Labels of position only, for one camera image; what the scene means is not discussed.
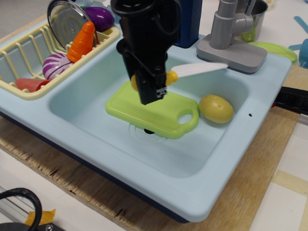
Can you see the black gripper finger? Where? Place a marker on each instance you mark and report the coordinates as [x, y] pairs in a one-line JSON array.
[[151, 88]]

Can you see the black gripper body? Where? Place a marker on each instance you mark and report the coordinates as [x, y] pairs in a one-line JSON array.
[[150, 28]]

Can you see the yellow handled toy knife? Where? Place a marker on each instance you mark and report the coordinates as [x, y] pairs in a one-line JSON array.
[[186, 70]]

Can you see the green plastic cutting board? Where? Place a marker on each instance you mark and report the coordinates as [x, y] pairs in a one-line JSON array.
[[171, 117]]

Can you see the plywood base board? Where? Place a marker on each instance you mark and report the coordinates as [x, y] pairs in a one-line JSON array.
[[267, 192]]

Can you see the dark blue plastic box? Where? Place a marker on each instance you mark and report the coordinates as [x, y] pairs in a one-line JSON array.
[[190, 22]]

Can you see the purple toy eggplant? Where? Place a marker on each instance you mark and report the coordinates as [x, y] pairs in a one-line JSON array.
[[101, 17]]

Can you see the yellow toy potato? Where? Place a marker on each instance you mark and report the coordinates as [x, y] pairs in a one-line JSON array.
[[216, 109]]

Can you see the orange toy carrot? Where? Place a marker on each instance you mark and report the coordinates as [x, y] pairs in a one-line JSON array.
[[82, 43]]

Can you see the grey toy faucet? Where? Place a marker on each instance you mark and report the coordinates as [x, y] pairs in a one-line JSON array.
[[221, 46]]

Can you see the round silver metal lid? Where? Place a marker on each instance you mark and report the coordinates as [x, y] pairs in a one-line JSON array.
[[65, 19]]

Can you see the light blue toy sink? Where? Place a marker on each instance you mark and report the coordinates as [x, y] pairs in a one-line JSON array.
[[184, 176]]

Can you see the purple white toy onion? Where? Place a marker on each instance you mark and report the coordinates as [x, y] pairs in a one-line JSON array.
[[55, 64]]

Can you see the silver metal pot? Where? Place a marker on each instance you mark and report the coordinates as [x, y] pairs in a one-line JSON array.
[[258, 13]]

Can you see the red plastic cup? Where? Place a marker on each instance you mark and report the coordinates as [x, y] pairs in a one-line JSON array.
[[31, 84]]

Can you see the cream plastic dish rack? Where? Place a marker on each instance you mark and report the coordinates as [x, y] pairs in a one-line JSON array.
[[23, 57]]

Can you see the green plastic plate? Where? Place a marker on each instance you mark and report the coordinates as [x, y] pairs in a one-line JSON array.
[[277, 49]]

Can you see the black clamp bar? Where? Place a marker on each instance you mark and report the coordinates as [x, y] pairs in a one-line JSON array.
[[291, 99]]

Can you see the blue plastic utensil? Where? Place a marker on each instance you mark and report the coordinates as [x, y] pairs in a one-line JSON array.
[[302, 23]]

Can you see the yellow tape piece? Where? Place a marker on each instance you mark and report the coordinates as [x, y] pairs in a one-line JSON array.
[[46, 217]]

